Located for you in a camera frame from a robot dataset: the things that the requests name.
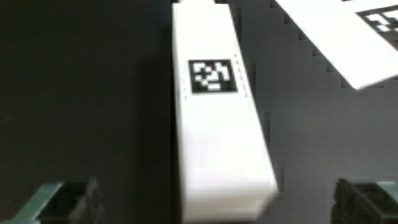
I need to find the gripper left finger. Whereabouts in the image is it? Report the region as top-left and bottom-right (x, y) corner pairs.
(6, 177), (110, 224)

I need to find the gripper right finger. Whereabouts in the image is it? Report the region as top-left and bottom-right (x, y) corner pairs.
(333, 179), (398, 224)

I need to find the white fiducial marker sheet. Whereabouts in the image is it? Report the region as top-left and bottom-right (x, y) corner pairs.
(276, 0), (398, 90)

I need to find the white desk leg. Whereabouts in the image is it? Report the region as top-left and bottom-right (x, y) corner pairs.
(173, 0), (279, 224)

